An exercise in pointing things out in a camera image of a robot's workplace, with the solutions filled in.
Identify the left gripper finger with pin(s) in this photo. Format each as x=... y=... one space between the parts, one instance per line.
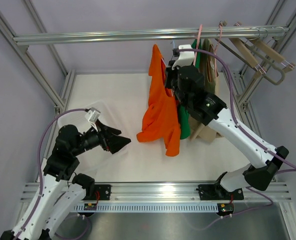
x=106 y=130
x=115 y=143

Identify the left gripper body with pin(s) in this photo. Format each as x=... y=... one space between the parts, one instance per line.
x=103 y=141

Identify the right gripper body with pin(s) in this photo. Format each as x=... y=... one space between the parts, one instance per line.
x=171 y=77

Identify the orange t shirt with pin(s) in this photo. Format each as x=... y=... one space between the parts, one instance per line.
x=160 y=120

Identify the light blue wire hanger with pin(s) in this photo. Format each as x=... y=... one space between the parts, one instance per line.
x=173 y=49

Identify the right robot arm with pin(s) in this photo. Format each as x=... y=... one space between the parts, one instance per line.
x=265 y=159

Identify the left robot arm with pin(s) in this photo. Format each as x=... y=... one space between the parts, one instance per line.
x=59 y=190

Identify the beige t shirt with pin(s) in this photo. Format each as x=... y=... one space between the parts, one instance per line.
x=206 y=65

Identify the green t shirt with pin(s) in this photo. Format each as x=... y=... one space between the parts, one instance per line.
x=183 y=115

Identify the pink hanger with green shirt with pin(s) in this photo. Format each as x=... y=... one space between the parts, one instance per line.
x=197 y=44

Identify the wooden hanger left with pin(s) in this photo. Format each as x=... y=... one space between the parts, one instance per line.
x=246 y=55

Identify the wooden hanger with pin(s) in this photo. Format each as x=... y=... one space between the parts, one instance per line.
x=246 y=55
x=287 y=66

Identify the wooden hanger right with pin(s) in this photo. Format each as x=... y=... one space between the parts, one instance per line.
x=287 y=66

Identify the grey plastic hanger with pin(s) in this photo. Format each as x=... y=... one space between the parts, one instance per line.
x=270 y=67

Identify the white plastic basket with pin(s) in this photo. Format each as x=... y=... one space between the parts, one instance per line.
x=95 y=157

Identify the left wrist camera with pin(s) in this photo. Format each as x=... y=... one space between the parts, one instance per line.
x=92 y=115

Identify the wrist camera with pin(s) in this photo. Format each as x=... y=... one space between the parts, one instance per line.
x=92 y=115
x=186 y=56

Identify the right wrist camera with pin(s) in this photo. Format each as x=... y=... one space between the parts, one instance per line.
x=186 y=56

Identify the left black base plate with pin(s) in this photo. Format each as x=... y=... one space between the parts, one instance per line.
x=100 y=192

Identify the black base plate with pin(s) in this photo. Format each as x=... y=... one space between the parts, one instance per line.
x=100 y=192
x=208 y=192

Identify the front aluminium rail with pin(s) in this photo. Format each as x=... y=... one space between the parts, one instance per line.
x=185 y=192

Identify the white slotted cable duct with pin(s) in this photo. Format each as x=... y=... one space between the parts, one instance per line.
x=197 y=207

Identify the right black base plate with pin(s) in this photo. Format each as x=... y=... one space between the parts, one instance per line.
x=208 y=192

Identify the aluminium hanging rail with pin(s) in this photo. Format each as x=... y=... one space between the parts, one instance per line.
x=152 y=34

